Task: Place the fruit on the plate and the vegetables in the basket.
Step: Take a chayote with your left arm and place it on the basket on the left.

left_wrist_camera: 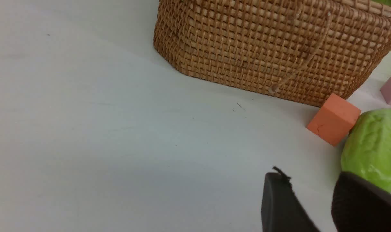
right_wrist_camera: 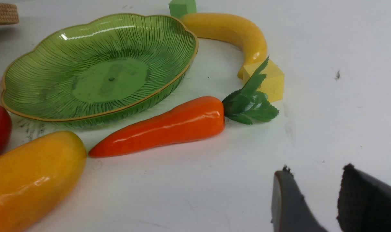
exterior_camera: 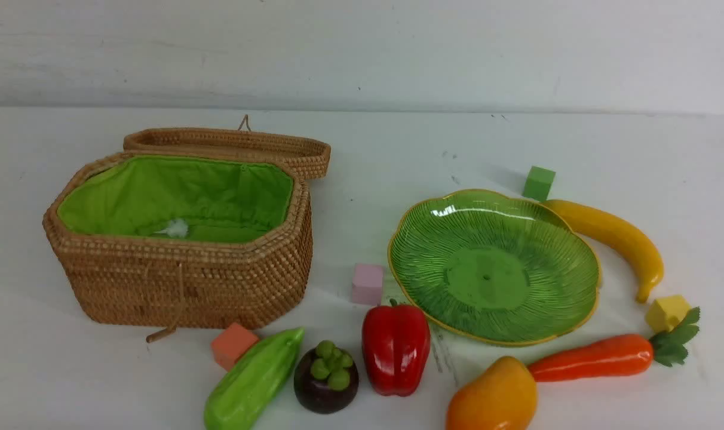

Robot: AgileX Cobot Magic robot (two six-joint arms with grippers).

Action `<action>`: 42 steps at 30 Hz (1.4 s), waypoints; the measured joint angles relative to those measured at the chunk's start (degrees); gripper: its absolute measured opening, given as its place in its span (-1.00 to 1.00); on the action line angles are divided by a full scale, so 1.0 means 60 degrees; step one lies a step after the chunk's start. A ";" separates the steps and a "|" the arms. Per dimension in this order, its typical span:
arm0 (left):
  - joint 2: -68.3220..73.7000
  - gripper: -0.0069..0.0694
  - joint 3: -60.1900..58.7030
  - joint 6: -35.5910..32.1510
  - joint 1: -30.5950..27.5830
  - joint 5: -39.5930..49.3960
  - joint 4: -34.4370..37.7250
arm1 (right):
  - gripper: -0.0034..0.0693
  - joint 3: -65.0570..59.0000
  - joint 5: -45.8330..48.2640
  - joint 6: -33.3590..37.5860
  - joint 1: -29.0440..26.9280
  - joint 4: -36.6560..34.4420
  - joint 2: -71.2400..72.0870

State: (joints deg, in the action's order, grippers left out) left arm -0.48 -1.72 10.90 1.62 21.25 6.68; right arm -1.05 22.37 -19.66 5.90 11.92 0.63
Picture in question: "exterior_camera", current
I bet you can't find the red toy bell pepper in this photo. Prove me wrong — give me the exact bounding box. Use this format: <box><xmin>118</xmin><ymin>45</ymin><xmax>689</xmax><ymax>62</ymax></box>
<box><xmin>362</xmin><ymin>299</ymin><xmax>431</xmax><ymax>397</ymax></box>

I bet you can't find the purple toy mangosteen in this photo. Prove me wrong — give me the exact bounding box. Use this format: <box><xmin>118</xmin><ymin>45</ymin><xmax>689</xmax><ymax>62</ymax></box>
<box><xmin>293</xmin><ymin>340</ymin><xmax>360</xmax><ymax>414</ymax></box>

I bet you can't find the yellow toy banana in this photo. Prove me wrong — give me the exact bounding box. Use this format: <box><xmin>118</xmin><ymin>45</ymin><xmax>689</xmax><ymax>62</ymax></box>
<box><xmin>542</xmin><ymin>199</ymin><xmax>664</xmax><ymax>304</ymax></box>

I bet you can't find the green toy cucumber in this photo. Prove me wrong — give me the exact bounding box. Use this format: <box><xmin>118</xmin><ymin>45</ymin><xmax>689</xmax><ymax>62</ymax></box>
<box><xmin>203</xmin><ymin>327</ymin><xmax>305</xmax><ymax>429</ymax></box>

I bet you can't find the orange yellow toy mango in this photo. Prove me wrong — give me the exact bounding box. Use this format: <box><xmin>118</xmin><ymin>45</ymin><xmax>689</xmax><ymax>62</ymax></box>
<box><xmin>444</xmin><ymin>356</ymin><xmax>538</xmax><ymax>429</ymax></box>

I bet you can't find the orange toy carrot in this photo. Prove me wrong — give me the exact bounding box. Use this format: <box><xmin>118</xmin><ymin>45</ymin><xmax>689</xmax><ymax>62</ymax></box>
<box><xmin>528</xmin><ymin>306</ymin><xmax>700</xmax><ymax>383</ymax></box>

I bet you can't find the pink foam cube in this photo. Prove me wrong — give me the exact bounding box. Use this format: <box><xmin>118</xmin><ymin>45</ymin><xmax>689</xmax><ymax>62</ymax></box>
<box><xmin>351</xmin><ymin>263</ymin><xmax>384</xmax><ymax>306</ymax></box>

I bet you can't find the woven wicker basket lid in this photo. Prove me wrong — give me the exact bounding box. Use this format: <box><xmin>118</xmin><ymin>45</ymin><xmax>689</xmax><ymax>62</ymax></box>
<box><xmin>122</xmin><ymin>115</ymin><xmax>332</xmax><ymax>180</ymax></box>

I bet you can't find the green glass leaf plate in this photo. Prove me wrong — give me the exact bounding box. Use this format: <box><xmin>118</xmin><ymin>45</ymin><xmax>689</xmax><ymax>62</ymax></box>
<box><xmin>388</xmin><ymin>189</ymin><xmax>602</xmax><ymax>348</ymax></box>

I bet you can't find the green foam cube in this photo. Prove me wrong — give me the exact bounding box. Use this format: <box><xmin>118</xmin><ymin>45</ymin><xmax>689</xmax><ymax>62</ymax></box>
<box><xmin>522</xmin><ymin>165</ymin><xmax>556</xmax><ymax>201</ymax></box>

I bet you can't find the woven wicker basket green lining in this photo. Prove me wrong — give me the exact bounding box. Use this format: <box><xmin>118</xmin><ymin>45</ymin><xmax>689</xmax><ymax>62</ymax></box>
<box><xmin>42</xmin><ymin>150</ymin><xmax>314</xmax><ymax>344</ymax></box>

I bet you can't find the orange foam cube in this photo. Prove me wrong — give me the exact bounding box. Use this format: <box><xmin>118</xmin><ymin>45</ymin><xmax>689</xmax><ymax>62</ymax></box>
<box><xmin>211</xmin><ymin>322</ymin><xmax>259</xmax><ymax>372</ymax></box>

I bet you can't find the yellow foam cube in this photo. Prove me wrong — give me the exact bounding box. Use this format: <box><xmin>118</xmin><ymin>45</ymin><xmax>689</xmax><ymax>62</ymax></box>
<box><xmin>645</xmin><ymin>294</ymin><xmax>691</xmax><ymax>334</ymax></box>

